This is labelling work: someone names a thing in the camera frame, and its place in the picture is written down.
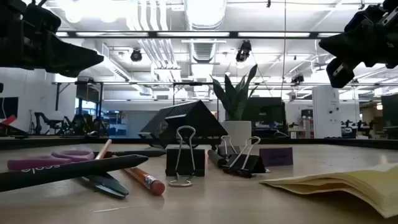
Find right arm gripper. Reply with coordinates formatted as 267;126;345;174
318;0;398;89

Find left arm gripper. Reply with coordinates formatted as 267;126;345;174
0;0;105;78

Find orange pencil with pink eraser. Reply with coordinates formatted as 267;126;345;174
94;139;113;161
123;167;166;197

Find purple handled scissors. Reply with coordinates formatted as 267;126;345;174
6;150;130;200

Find black pen with white logo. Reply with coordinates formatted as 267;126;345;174
0;154;149;193

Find plain black pen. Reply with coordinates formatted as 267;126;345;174
93;150;167;158

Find purple sticky note pad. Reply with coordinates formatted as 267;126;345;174
259;147;294;167

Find yellow sticky note pad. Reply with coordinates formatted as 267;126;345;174
259;163;398;219

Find black mesh desk organizer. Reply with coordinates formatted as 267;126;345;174
138;99;229;150

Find small black binder clip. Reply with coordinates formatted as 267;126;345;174
222;136;267;179
216;135;242;158

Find large black binder clip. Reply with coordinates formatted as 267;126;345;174
165;125;206;188

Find black marker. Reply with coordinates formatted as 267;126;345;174
207;149;229;169

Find black ceiling spotlight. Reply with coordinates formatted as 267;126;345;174
235;39;252;63
130;48;143;62
290;73;305;85

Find dark screen at room edge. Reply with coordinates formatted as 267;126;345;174
381;93;398;128

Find red slanted bar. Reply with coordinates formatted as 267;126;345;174
0;114;17;127

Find black computer monitor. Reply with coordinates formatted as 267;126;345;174
248;96;287;138

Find green snake plant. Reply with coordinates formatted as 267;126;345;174
210;63;259;122

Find black overhead crossbar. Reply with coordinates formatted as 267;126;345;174
55;30;343;39

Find white plant pot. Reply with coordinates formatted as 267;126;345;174
220;120;252;146

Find dark wall screen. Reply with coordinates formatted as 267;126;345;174
0;96;19;119

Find black aluminium table frame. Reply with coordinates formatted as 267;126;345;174
0;136;398;151

